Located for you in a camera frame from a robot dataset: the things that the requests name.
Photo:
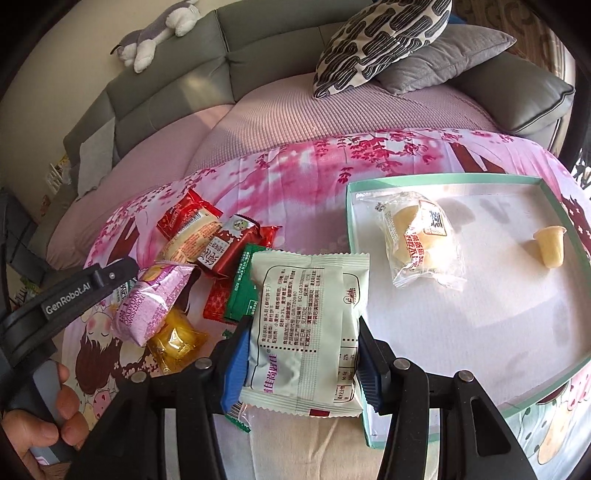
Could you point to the person's left hand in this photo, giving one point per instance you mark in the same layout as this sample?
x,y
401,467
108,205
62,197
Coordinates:
x,y
69,401

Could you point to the black and white patterned pillow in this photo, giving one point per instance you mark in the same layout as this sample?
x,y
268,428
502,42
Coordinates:
x,y
378,41

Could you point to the pink floral printed blanket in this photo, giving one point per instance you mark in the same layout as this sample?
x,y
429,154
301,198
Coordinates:
x,y
300,194

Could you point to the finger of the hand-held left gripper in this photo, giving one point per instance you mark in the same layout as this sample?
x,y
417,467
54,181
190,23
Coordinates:
x,y
115,274

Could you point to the pale green cracker packet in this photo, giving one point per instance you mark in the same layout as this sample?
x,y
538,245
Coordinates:
x,y
300,323

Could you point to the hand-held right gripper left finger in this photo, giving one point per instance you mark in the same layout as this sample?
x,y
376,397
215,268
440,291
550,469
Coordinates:
x,y
235,364

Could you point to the yellow clear snack packet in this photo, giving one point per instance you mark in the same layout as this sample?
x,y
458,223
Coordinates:
x,y
178,339

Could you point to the purple swiss roll packet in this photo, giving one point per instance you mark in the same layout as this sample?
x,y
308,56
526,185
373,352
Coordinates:
x,y
147,300

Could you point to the teal shallow box tray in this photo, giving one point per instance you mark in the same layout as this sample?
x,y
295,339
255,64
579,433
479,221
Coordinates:
x,y
485,300

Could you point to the grey sofa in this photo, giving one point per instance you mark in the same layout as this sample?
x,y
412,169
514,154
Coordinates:
x,y
277,32

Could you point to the red and beige cake packet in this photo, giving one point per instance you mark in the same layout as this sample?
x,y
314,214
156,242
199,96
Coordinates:
x,y
184,230

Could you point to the dark red snack packet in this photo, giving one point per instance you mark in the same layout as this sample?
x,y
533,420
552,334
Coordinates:
x,y
221,251

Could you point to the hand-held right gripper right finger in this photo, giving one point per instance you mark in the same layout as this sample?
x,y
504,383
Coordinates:
x,y
369,369

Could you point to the light grey cushion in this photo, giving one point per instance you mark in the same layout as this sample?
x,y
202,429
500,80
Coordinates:
x,y
94,157

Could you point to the long red snack packet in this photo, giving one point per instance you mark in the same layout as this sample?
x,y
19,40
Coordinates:
x,y
214,300

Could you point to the pink knit sofa cover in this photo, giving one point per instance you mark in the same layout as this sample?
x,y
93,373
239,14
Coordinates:
x,y
277,124

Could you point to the beige patterned curtain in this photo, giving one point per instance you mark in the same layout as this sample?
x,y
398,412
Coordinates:
x,y
508,18

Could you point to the clear wrapped bun packet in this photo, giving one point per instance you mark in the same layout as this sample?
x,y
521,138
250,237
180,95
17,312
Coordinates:
x,y
415,249

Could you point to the yellow jelly cup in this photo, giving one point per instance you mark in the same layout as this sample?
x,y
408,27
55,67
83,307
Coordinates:
x,y
550,247

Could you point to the grey and white plush toy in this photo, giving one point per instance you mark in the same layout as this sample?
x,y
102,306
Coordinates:
x,y
152,32

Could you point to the small red snack packet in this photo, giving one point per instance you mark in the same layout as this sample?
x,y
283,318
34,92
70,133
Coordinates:
x,y
268,236

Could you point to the grey pillow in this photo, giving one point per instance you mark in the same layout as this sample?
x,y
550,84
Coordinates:
x,y
443,60

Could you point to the green snack packet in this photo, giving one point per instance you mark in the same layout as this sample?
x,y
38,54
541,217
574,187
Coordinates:
x,y
238,290

